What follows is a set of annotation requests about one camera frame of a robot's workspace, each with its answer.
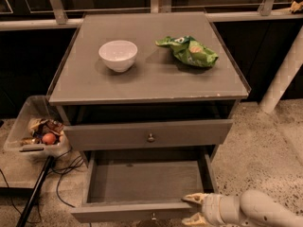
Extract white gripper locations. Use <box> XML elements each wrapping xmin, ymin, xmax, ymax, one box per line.
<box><xmin>182</xmin><ymin>193</ymin><xmax>241</xmax><ymax>227</ymax></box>

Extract grey drawer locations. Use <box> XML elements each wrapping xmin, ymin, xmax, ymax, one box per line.
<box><xmin>71</xmin><ymin>148</ymin><xmax>217</xmax><ymax>223</ymax></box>
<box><xmin>63</xmin><ymin>119</ymin><xmax>233</xmax><ymax>151</ymax></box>

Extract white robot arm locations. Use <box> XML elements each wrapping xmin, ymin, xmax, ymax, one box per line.
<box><xmin>182</xmin><ymin>190</ymin><xmax>303</xmax><ymax>227</ymax></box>

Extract grey top drawer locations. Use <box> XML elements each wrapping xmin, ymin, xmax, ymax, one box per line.
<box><xmin>63</xmin><ymin>119</ymin><xmax>233</xmax><ymax>151</ymax></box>

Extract grey drawer cabinet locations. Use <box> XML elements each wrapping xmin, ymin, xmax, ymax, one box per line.
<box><xmin>46</xmin><ymin>11</ymin><xmax>252</xmax><ymax>163</ymax></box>

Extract black pole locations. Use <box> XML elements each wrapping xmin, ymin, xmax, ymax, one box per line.
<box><xmin>16</xmin><ymin>156</ymin><xmax>54</xmax><ymax>227</ymax></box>

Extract green chip bag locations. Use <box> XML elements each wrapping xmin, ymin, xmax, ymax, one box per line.
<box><xmin>155</xmin><ymin>36</ymin><xmax>219</xmax><ymax>68</ymax></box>

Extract red apple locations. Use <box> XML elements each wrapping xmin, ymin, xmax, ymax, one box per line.
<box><xmin>42</xmin><ymin>132</ymin><xmax>57</xmax><ymax>145</ymax></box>

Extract white diagonal pipe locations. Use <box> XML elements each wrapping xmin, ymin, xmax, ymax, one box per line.
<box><xmin>259</xmin><ymin>27</ymin><xmax>303</xmax><ymax>114</ymax></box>

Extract white ceramic bowl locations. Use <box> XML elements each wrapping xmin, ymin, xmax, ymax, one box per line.
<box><xmin>98</xmin><ymin>40</ymin><xmax>138</xmax><ymax>73</ymax></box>

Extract clear plastic bin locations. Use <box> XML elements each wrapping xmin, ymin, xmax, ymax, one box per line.
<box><xmin>4</xmin><ymin>96</ymin><xmax>70</xmax><ymax>160</ymax></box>

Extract crumpled snack wrappers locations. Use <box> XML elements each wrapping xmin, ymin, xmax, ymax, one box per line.
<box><xmin>20</xmin><ymin>118</ymin><xmax>63</xmax><ymax>146</ymax></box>

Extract black floor cable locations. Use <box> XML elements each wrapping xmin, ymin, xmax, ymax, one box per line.
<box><xmin>0</xmin><ymin>148</ymin><xmax>93</xmax><ymax>227</ymax></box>

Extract yellow object on rail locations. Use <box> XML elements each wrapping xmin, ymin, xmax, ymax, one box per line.
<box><xmin>290</xmin><ymin>1</ymin><xmax>303</xmax><ymax>13</ymax></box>

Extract white railing frame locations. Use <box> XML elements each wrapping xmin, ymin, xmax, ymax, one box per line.
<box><xmin>0</xmin><ymin>0</ymin><xmax>302</xmax><ymax>31</ymax></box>

